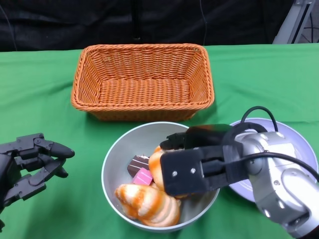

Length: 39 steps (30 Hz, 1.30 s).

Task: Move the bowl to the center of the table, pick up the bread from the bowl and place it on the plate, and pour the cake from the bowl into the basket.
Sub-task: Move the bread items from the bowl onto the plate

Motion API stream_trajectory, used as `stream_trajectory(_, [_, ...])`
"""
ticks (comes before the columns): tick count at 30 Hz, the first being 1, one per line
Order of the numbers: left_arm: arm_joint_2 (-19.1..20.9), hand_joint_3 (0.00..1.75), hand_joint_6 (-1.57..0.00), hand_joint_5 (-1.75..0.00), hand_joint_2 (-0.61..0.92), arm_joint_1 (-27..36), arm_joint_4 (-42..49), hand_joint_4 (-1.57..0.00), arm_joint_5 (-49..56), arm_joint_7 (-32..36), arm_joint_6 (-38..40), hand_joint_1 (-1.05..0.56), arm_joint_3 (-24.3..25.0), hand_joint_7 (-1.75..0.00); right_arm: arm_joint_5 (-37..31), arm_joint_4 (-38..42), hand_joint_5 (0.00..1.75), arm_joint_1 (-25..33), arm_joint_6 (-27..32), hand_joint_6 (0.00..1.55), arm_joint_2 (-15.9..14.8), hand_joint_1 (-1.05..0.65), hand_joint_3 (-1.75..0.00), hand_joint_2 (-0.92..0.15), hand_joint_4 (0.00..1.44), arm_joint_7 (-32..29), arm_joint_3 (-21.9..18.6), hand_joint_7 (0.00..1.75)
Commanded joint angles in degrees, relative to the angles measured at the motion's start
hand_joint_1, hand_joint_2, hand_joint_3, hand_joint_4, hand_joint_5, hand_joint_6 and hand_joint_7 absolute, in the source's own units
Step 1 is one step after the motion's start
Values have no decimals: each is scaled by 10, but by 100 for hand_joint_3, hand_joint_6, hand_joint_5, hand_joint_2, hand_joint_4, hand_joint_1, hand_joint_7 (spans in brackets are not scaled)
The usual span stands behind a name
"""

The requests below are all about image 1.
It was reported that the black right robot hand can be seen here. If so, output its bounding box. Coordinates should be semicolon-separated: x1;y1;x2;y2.
159;123;234;151

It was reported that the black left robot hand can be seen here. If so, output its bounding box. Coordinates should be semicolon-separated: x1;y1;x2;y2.
0;133;75;232

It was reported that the round pumpkin-shaped bread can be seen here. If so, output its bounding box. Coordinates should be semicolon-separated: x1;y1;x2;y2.
149;145;190;199

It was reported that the grey-green bowl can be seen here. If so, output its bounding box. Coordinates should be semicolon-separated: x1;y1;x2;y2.
101;121;220;234

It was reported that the long twisted bread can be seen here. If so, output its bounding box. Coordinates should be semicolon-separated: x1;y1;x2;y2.
114;183;181;227

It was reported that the small pink cake slice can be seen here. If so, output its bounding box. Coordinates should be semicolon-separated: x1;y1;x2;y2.
133;167;154;186

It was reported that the chocolate striped cake slice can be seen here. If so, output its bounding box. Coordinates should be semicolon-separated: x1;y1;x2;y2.
127;155;150;178

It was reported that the orange wicker basket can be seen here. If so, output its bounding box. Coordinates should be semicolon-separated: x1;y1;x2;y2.
71;43;215;122

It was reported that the lavender plate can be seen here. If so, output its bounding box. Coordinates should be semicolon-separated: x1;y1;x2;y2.
225;118;315;204

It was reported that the green tablecloth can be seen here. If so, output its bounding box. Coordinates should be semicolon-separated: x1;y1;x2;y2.
0;42;319;239

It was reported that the black backdrop curtain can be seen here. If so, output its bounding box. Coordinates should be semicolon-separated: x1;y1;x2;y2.
0;0;297;53

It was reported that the black camera cable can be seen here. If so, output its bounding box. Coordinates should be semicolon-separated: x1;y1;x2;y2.
203;106;319;182

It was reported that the thin black hanging cable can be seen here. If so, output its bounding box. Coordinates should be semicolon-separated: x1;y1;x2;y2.
198;0;208;47

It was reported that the grey metal frame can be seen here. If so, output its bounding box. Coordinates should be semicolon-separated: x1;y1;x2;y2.
273;0;317;45

